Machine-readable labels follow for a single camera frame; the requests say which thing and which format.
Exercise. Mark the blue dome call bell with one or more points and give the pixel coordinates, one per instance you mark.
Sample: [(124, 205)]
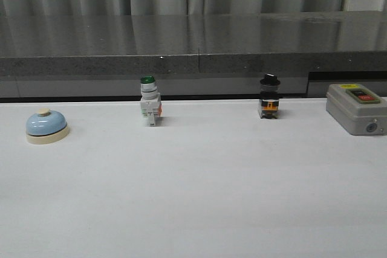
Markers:
[(46, 126)]

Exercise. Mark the grey on-off switch box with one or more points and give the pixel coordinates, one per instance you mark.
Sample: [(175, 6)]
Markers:
[(357, 109)]

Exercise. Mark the green pushbutton switch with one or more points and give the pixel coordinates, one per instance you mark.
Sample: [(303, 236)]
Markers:
[(150, 102)]

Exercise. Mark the grey stone counter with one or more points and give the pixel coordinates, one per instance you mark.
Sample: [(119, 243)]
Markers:
[(210, 56)]

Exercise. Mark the black selector switch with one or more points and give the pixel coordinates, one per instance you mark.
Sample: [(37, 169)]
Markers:
[(269, 99)]

